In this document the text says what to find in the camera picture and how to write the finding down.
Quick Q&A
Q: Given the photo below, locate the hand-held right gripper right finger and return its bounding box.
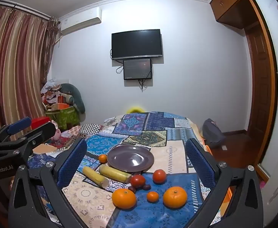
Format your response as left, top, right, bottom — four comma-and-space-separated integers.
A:
185, 138, 265, 228

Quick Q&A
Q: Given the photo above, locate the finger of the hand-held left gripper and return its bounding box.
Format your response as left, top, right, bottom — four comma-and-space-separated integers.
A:
0, 117, 32, 145
0, 122, 57, 152

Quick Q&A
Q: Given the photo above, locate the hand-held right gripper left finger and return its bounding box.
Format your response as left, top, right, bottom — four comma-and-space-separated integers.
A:
8, 138, 88, 228

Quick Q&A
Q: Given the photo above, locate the large orange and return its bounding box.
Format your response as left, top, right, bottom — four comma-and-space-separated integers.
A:
163, 186, 188, 208
112, 188, 137, 210

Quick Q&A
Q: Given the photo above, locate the red tomato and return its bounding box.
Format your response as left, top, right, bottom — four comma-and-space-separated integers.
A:
130, 174, 146, 188
152, 169, 166, 184

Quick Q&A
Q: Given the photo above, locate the purple plate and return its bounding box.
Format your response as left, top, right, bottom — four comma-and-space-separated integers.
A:
107, 144, 155, 173

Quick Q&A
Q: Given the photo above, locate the red box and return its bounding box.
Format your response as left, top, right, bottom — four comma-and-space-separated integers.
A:
31, 117, 51, 129

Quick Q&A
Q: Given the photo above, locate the pink toy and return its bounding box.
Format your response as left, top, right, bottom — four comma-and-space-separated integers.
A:
53, 128, 63, 145

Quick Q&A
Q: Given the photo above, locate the cardboard box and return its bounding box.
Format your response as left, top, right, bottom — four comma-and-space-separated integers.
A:
32, 144, 58, 155

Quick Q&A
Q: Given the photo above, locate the green storage box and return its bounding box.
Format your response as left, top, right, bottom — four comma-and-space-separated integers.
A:
46, 107, 80, 131

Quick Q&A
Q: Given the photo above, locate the grey backpack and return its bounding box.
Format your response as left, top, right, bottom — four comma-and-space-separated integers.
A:
203, 118, 227, 149

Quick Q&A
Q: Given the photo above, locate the checkered cloth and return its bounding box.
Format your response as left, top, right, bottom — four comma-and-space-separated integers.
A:
78, 123, 104, 136

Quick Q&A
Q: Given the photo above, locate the pile of clutter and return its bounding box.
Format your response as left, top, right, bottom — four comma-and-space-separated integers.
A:
41, 77, 63, 111

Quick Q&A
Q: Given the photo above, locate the patchwork blanket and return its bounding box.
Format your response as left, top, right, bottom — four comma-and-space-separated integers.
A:
27, 111, 232, 228

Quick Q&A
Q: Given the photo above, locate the striped brown curtain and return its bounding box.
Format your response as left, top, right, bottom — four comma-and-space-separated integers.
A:
0, 3, 58, 133

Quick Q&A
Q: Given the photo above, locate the yellow round object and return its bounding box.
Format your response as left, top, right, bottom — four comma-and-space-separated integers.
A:
127, 106, 144, 114

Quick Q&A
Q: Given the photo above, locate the brown wooden door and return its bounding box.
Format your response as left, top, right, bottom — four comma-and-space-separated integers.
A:
245, 21, 272, 133

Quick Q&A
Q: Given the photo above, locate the small black monitor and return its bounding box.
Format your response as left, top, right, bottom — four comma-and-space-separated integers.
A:
123, 58, 152, 80

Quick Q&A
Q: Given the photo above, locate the white air conditioner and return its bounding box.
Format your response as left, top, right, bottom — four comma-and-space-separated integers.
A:
59, 7, 102, 37

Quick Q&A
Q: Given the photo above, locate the wooden overhead cabinet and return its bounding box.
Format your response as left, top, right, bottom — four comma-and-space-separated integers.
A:
210, 0, 251, 30

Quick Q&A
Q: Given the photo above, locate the wall-mounted black television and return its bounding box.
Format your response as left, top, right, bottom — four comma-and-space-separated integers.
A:
112, 29, 163, 60

